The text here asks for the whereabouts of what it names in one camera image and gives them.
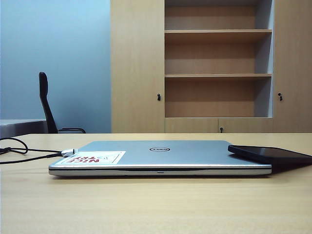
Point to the black cabinet key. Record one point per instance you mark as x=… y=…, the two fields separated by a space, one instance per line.
x=280 y=97
x=159 y=97
x=221 y=130

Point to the light wooden shelf cabinet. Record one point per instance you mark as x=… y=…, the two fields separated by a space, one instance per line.
x=136 y=73

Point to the white red text sticker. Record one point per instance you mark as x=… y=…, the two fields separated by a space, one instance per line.
x=107 y=158

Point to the black office chair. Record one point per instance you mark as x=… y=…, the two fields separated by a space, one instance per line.
x=46 y=102

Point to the silver Dell laptop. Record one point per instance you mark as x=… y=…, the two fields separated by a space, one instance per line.
x=170 y=158

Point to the black smartphone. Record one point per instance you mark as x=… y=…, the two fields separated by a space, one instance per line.
x=273 y=153

